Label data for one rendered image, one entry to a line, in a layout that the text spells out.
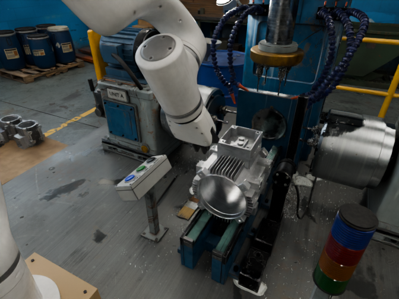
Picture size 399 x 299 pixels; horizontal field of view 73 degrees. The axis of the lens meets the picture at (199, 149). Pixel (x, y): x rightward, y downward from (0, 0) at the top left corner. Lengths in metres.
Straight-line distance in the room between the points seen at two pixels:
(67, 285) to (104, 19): 0.65
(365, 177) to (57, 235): 1.02
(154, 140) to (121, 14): 0.83
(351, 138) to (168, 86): 0.64
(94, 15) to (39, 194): 0.96
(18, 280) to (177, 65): 0.52
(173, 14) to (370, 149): 0.70
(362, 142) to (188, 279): 0.66
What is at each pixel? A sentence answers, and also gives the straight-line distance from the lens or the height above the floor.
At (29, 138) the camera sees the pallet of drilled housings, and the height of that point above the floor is 0.24.
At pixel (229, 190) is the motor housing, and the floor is 0.94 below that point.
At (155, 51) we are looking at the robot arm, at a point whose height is 1.45.
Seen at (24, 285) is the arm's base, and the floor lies 1.02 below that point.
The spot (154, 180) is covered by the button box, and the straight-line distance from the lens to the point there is 0.81.
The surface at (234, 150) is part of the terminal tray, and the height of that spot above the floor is 1.13.
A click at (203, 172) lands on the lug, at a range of 0.76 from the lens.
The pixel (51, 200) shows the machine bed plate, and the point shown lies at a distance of 1.24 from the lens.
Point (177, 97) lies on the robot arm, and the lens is 0.50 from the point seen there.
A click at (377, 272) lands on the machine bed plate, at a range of 1.04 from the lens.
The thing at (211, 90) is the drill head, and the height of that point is 1.16.
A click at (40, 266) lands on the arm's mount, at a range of 0.91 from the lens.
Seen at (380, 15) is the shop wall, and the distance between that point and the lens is 6.10.
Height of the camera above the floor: 1.55
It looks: 33 degrees down
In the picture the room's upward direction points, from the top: straight up
